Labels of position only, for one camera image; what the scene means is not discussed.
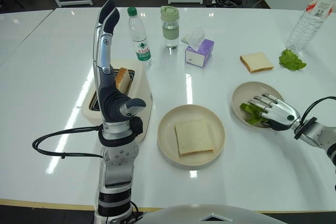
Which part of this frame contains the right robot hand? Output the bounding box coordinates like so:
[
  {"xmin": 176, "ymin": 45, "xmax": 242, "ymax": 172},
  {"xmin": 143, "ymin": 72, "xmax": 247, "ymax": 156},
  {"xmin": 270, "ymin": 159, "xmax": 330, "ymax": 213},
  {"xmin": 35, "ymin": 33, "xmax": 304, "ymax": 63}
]
[{"xmin": 248, "ymin": 93, "xmax": 301, "ymax": 131}]

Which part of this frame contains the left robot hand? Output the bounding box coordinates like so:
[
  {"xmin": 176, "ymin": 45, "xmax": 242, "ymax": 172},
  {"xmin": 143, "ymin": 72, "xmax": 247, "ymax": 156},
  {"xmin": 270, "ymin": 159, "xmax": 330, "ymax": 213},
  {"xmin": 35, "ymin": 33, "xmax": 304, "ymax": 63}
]
[{"xmin": 92, "ymin": 0, "xmax": 147, "ymax": 132}]

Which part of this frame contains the green lettuce leaf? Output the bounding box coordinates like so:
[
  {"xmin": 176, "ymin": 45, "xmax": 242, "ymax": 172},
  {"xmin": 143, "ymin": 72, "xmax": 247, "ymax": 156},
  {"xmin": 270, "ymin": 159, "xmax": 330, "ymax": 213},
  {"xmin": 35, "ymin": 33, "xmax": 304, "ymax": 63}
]
[
  {"xmin": 278, "ymin": 48, "xmax": 307, "ymax": 72},
  {"xmin": 239, "ymin": 102, "xmax": 268, "ymax": 126}
]

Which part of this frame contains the bread slice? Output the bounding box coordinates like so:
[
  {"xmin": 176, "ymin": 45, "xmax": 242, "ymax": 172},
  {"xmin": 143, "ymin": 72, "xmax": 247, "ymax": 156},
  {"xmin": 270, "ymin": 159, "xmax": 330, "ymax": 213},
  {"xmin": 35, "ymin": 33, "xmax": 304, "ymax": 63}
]
[
  {"xmin": 239, "ymin": 52, "xmax": 275, "ymax": 74},
  {"xmin": 115, "ymin": 67, "xmax": 132, "ymax": 95},
  {"xmin": 174, "ymin": 119, "xmax": 215, "ymax": 157}
]

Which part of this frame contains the cream toaster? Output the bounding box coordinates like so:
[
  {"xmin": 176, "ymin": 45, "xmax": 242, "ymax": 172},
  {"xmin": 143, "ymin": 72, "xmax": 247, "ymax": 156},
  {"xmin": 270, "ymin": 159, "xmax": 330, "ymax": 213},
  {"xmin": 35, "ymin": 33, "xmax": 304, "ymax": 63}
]
[{"xmin": 81, "ymin": 58, "xmax": 154, "ymax": 143}]

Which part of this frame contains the cream plate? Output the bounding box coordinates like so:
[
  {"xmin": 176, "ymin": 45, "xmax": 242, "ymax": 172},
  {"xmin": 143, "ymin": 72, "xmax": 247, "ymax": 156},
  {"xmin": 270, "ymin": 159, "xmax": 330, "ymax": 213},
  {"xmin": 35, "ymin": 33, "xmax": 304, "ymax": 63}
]
[
  {"xmin": 231, "ymin": 81, "xmax": 286, "ymax": 130},
  {"xmin": 156, "ymin": 104, "xmax": 226, "ymax": 167}
]

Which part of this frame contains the green-capped water bottle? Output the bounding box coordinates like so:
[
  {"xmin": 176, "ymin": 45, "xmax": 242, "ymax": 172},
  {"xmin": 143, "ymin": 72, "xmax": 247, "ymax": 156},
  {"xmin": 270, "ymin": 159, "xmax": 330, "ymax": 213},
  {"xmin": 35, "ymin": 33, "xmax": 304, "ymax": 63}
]
[{"xmin": 127, "ymin": 7, "xmax": 153, "ymax": 69}]

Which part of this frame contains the large clear plastic bottle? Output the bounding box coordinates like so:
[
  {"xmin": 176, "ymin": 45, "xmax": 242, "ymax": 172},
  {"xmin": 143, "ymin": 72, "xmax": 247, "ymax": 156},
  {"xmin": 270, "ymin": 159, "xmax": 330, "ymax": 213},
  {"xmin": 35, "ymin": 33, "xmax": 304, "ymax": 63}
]
[{"xmin": 285, "ymin": 0, "xmax": 336, "ymax": 53}]

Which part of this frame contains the green lidded glass tumbler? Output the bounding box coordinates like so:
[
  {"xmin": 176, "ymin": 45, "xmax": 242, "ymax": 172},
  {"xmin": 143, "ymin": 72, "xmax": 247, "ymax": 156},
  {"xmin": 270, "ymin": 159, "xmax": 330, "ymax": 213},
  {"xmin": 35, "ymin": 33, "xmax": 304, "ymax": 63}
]
[{"xmin": 160, "ymin": 5, "xmax": 181, "ymax": 50}]

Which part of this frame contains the purple tissue box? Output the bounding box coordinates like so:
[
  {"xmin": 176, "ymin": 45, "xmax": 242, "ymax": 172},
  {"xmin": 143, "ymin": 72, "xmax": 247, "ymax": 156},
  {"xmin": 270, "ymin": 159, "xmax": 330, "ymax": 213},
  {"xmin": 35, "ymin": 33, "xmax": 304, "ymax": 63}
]
[{"xmin": 181, "ymin": 26, "xmax": 215, "ymax": 68}]

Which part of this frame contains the black cable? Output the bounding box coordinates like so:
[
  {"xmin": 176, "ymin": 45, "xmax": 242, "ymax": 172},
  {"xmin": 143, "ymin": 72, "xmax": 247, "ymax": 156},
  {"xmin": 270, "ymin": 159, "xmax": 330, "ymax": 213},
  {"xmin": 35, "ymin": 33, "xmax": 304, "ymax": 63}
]
[
  {"xmin": 31, "ymin": 126, "xmax": 106, "ymax": 159},
  {"xmin": 299, "ymin": 96, "xmax": 336, "ymax": 130}
]

